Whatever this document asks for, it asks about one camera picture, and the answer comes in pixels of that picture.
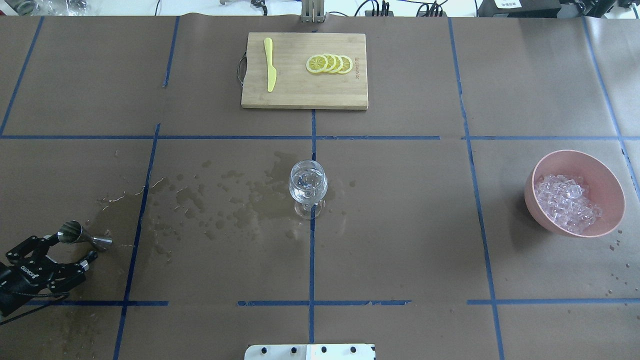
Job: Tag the lemon slice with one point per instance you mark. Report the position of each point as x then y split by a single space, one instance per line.
337 64
317 64
347 65
329 62

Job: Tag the clear ice cube pile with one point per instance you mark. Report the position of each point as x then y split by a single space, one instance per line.
565 199

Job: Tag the bamboo cutting board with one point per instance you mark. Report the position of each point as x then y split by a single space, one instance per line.
297 88

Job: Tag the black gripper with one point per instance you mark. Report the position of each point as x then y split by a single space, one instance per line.
26 275

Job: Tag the pink plastic bowl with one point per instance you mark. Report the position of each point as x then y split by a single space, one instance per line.
604 189

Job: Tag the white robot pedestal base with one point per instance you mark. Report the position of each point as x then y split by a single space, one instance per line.
326 351

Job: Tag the clear wine glass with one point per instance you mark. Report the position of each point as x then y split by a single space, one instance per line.
308 185

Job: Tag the yellow plastic knife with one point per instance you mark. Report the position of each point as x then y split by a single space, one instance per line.
268 45

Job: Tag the steel double jigger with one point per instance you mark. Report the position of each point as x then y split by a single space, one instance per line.
72 232

